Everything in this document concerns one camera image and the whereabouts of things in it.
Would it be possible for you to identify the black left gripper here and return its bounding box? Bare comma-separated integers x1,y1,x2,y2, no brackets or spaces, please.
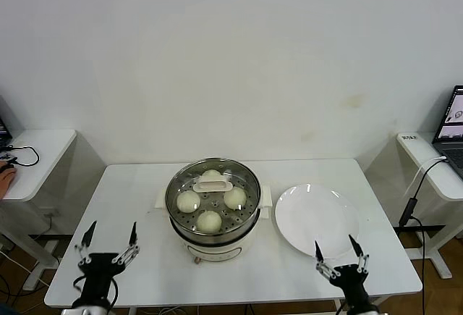
73,220,141,308

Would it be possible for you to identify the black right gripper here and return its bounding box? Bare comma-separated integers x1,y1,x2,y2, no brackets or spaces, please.
314,234,370,308

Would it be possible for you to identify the stainless steel steamer basket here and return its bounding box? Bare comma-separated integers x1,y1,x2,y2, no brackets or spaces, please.
164,156,261,244

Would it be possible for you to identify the person's bare hand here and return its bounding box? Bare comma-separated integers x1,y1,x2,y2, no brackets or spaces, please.
0,164,18,200

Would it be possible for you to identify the white round plate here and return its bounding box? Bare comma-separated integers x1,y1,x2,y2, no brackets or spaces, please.
273,183,361,260

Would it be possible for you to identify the large white table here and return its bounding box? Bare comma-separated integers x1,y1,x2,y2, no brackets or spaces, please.
43,158,423,315

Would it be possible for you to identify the white electric cooker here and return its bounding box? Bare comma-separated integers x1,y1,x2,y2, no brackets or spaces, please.
154,184,273,266

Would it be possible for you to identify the white side table with label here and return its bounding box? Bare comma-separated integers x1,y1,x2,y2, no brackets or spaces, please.
396,132,463,279

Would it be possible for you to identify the grey open laptop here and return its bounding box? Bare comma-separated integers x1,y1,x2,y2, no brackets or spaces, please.
432,85,463,179

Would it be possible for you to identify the black cable with adapter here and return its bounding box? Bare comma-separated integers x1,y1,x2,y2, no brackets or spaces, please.
397,158,449,315

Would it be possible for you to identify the white cable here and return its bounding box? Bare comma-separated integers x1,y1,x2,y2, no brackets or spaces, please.
404,155,448,196

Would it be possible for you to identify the black looped cable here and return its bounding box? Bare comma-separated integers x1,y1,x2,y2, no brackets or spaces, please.
5,145,40,167

